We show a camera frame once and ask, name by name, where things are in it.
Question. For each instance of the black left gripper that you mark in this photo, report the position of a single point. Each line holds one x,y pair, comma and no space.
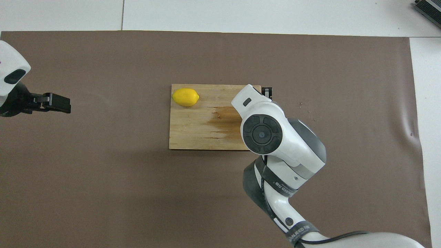
17,103

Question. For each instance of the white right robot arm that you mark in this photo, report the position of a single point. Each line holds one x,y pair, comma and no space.
275,113

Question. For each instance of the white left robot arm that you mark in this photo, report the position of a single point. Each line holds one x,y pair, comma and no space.
10,58

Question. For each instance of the yellow lemon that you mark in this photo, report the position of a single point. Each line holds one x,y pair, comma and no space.
186,97

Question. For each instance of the wooden cutting board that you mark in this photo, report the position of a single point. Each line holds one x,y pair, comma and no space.
193,131

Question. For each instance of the brown paper table mat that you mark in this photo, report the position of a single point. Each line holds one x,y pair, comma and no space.
103,189

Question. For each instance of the grey metal device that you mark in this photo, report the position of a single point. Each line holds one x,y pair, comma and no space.
429,8

